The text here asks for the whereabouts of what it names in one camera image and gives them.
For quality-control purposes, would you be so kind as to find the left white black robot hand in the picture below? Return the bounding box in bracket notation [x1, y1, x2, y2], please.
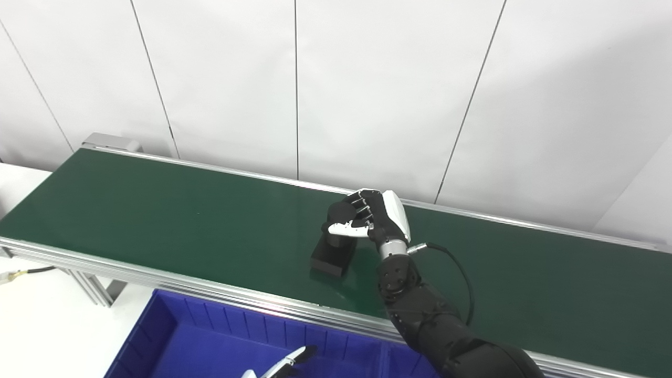
[241, 345, 318, 378]

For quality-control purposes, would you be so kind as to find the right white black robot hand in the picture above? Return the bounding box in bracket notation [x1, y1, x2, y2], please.
[322, 188, 412, 248]

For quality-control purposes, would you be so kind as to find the black cylinder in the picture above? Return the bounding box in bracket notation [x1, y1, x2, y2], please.
[310, 202, 359, 278]

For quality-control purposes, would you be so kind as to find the aluminium conveyor support leg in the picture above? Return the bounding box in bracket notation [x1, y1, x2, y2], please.
[64, 269, 128, 308]

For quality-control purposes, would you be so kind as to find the grey conveyor motor housing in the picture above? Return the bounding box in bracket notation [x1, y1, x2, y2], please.
[82, 132, 143, 153]

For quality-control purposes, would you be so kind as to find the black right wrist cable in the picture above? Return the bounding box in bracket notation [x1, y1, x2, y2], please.
[407, 241, 475, 327]

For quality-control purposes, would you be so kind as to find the green conveyor belt aluminium frame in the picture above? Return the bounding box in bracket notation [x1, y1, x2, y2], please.
[0, 144, 672, 378]

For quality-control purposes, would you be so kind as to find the black cable yellow connector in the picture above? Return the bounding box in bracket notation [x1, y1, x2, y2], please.
[0, 266, 56, 285]

